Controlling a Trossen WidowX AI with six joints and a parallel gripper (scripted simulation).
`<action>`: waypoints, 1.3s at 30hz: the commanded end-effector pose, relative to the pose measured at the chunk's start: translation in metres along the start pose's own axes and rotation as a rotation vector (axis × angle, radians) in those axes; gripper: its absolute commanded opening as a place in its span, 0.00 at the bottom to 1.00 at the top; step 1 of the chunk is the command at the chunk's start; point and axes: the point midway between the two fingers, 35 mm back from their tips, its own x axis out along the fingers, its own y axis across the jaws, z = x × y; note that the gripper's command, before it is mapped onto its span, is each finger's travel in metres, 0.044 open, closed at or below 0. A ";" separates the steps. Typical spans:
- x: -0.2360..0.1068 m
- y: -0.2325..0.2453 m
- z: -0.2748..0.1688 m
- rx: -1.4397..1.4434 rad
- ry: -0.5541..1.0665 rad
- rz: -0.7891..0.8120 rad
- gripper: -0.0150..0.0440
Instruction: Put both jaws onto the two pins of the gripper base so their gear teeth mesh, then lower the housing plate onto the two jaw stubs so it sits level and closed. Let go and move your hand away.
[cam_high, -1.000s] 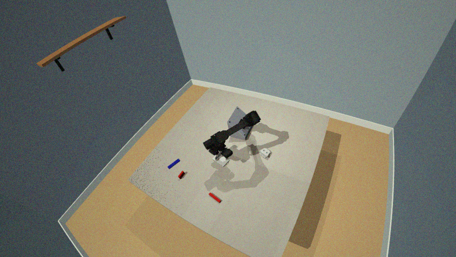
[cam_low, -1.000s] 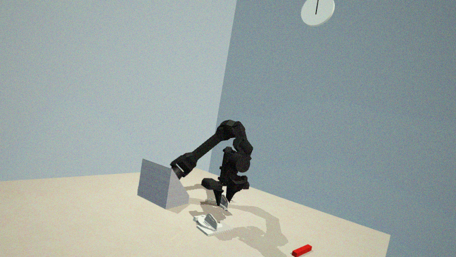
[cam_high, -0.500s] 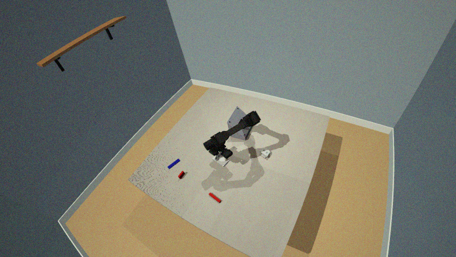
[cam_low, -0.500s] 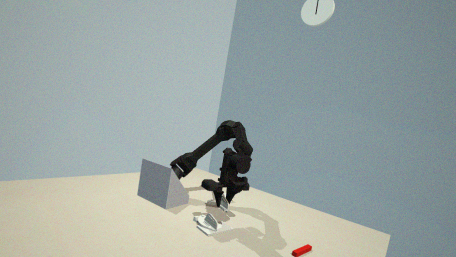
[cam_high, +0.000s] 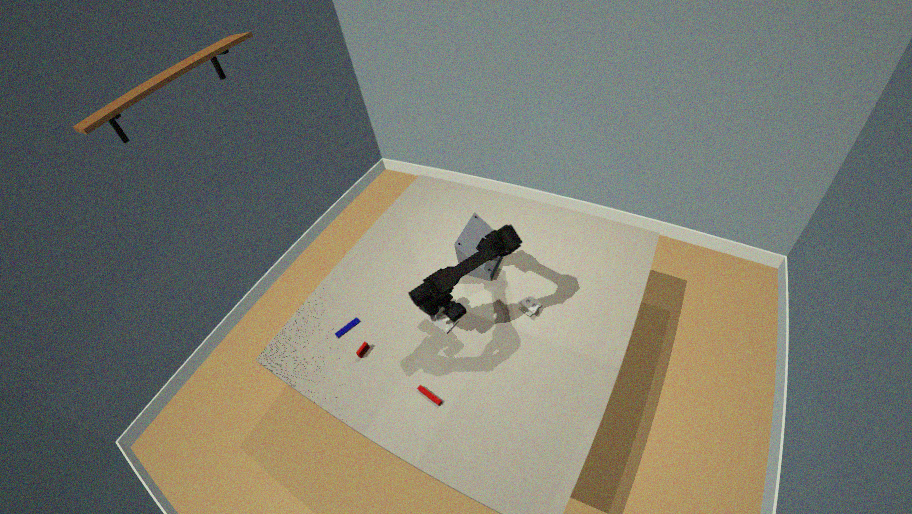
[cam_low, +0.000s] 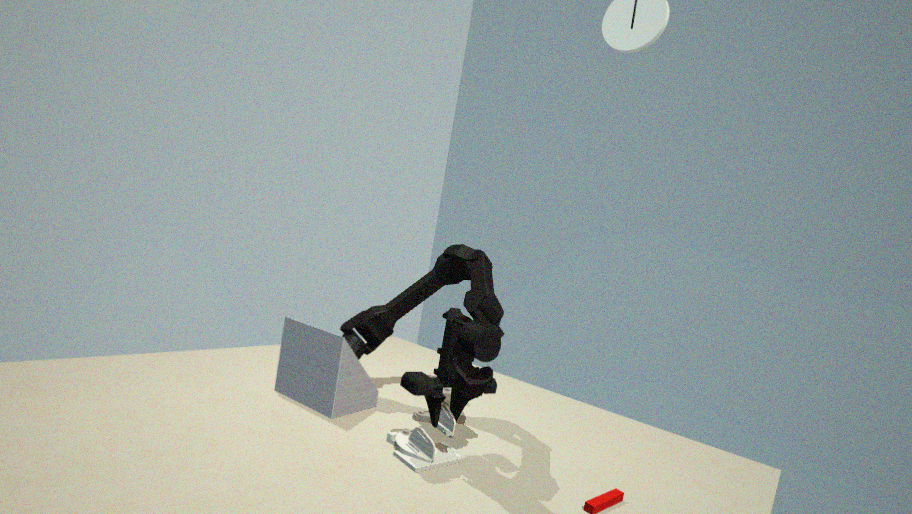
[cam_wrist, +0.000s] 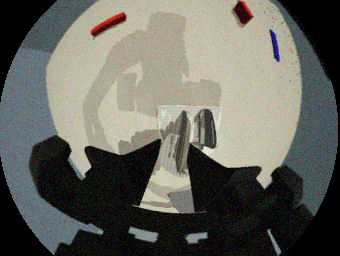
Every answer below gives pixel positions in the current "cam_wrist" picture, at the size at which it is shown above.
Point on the blue flat bar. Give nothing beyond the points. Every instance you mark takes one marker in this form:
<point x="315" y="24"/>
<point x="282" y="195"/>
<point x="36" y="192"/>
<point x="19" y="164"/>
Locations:
<point x="275" y="45"/>

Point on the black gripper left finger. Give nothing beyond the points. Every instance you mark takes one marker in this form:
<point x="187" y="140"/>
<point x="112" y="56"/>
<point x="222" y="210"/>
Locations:
<point x="134" y="168"/>

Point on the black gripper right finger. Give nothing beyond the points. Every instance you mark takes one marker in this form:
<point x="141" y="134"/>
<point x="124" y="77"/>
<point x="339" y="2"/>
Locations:
<point x="209" y="179"/>

